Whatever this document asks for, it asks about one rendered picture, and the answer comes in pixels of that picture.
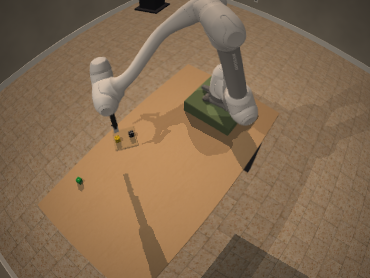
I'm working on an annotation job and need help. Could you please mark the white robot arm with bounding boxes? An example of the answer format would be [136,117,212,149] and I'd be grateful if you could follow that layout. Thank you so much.
[90,0,258,126]

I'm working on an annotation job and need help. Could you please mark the green die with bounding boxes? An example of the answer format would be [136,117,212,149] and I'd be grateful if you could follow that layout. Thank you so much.
[76,177,83,185]

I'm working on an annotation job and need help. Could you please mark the yellow die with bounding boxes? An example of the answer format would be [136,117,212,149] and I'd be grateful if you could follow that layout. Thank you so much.
[114,135,121,143]

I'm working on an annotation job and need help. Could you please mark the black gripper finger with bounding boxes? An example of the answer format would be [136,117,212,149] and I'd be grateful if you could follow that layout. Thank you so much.
[110,114,119,134]

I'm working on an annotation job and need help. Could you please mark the black die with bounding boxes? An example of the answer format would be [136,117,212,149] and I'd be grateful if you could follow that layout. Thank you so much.
[128,130,135,138]

